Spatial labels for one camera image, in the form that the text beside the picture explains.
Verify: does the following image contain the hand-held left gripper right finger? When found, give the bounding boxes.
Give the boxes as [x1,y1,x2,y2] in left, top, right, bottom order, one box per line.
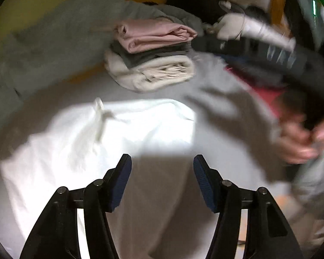
[194,154,304,259]

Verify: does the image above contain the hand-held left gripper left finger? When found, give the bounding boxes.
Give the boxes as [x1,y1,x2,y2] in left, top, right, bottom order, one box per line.
[20,154,132,259]

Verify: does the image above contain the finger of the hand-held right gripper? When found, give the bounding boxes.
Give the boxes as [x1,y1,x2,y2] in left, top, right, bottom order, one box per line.
[192,36,233,54]

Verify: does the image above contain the white shirt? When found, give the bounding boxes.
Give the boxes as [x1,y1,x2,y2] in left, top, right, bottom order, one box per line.
[0,97,197,259]

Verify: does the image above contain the person's right hand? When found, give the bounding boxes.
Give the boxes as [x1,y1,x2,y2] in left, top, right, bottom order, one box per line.
[275,113,324,165]

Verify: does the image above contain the dark grey cloth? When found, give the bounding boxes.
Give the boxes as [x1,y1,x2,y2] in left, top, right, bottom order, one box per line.
[227,59,289,87]

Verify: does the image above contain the red cloth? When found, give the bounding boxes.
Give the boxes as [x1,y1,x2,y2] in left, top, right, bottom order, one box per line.
[224,65,287,119]

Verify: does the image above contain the white jacket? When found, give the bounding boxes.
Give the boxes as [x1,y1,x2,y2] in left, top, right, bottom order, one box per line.
[216,13,296,50]

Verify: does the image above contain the black clothing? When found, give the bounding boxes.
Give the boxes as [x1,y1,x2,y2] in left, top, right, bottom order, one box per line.
[166,0,270,25]

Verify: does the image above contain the light grey bed sheet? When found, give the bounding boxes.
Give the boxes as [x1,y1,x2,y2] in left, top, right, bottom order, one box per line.
[0,51,324,259]

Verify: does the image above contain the folded pink garment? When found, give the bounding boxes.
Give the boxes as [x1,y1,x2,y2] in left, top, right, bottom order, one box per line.
[116,19,198,54]

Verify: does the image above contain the folded cream garment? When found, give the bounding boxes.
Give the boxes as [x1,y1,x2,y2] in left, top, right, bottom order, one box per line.
[104,50,196,91]

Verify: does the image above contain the folded grey garment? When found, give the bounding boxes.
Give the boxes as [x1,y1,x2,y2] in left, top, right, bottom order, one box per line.
[110,42,192,69]

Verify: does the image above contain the grey-green duvet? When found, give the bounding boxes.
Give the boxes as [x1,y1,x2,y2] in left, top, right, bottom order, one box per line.
[0,0,206,138]

